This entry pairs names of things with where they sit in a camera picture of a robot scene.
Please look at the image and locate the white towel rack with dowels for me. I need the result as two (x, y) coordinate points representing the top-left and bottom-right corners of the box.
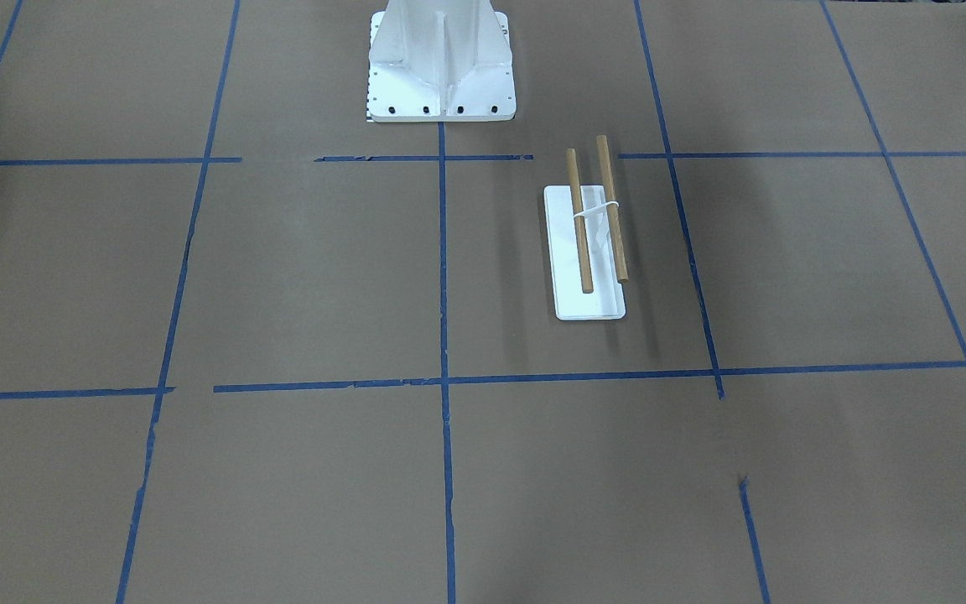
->
(543, 134), (630, 322)

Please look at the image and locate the white camera pillar with base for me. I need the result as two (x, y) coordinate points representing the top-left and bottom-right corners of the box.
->
(366, 1), (517, 123)

